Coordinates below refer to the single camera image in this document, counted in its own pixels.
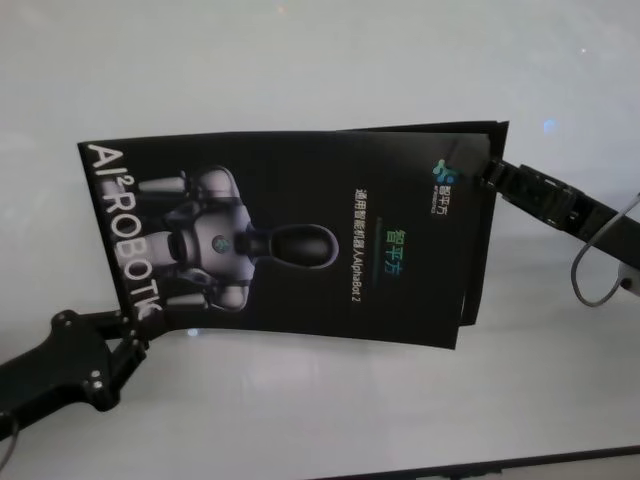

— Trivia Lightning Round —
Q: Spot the grey right wrist cable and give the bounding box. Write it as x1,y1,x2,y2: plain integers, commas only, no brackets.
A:
572,191,640,307

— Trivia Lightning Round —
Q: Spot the grey left wrist cable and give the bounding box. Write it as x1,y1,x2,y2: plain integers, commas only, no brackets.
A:
0,419,21,480

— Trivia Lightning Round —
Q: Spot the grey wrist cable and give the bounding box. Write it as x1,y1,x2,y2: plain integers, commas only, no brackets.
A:
0,419,21,480
572,191,640,307

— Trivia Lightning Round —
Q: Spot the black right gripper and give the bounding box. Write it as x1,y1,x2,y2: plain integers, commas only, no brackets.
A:
444,137,624,241

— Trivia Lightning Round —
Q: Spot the black tape frame outline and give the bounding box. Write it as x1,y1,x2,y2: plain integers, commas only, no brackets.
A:
339,118,512,327

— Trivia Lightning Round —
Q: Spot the black AI2 Robotics robot poster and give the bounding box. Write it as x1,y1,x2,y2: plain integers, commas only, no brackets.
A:
77,127,495,352

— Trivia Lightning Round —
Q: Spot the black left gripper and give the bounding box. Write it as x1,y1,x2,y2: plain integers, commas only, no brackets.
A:
19,309,150,419

